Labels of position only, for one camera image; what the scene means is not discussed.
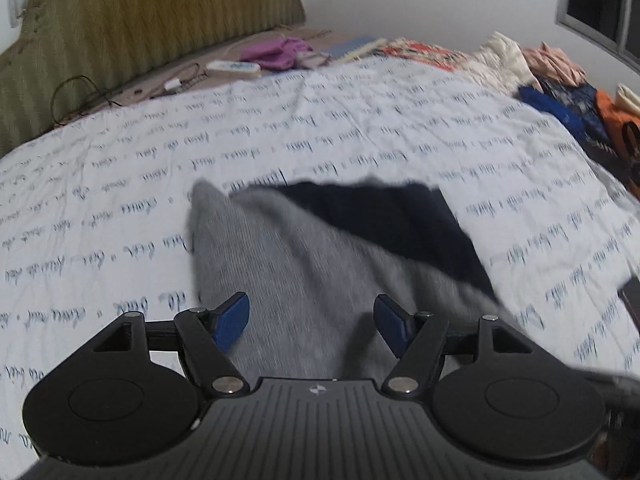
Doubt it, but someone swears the white charger cable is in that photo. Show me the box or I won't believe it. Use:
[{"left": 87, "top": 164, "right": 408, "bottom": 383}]
[{"left": 115, "top": 60, "right": 211, "bottom": 99}]

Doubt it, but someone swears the navy garment with grey lining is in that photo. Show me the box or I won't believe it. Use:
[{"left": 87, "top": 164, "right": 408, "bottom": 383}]
[{"left": 185, "top": 177, "right": 526, "bottom": 381}]

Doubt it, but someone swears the blue notebook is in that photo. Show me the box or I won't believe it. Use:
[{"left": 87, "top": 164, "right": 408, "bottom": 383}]
[{"left": 320, "top": 36, "right": 389, "bottom": 64}]

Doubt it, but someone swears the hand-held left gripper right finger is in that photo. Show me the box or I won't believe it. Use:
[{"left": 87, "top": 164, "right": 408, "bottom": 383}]
[{"left": 372, "top": 294, "right": 538, "bottom": 397}]

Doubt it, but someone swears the dark patterned cloth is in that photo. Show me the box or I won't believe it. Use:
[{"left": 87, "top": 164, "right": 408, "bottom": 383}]
[{"left": 540, "top": 76, "right": 599, "bottom": 111}]

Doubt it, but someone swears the cream cloth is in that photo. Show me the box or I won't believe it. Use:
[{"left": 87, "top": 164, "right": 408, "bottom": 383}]
[{"left": 472, "top": 31, "right": 543, "bottom": 96}]

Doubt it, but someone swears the pale yellow cloth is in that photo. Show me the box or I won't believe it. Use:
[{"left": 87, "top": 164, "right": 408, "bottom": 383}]
[{"left": 615, "top": 82, "right": 640, "bottom": 114}]

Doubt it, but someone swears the orange patterned cloth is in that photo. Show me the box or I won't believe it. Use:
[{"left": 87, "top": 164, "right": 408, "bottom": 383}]
[{"left": 377, "top": 37, "right": 473, "bottom": 74}]

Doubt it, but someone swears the white printed blanket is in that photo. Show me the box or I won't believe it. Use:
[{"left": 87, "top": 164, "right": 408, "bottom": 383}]
[{"left": 0, "top": 52, "right": 640, "bottom": 480}]

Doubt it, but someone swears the dark flat object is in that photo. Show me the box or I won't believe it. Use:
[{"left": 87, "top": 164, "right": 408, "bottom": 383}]
[{"left": 617, "top": 276, "right": 640, "bottom": 332}]

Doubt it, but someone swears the black cable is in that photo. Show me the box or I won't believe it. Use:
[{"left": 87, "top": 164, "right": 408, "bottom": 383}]
[{"left": 50, "top": 75, "right": 127, "bottom": 129}]

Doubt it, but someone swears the olive striped headboard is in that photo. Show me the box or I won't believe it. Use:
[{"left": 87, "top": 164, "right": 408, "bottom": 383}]
[{"left": 0, "top": 0, "right": 307, "bottom": 158}]

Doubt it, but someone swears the royal blue cloth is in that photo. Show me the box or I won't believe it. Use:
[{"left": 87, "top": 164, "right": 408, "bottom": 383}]
[{"left": 517, "top": 85, "right": 609, "bottom": 144}]

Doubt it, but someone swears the pink cloth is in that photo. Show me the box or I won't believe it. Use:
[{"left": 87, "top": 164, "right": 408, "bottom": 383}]
[{"left": 520, "top": 42, "right": 587, "bottom": 86}]

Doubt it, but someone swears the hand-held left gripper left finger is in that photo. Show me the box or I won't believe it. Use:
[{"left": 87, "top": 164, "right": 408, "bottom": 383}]
[{"left": 80, "top": 292, "right": 251, "bottom": 397}]

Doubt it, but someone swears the purple cloth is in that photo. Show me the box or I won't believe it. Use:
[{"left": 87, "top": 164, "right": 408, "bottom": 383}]
[{"left": 240, "top": 36, "right": 314, "bottom": 72}]

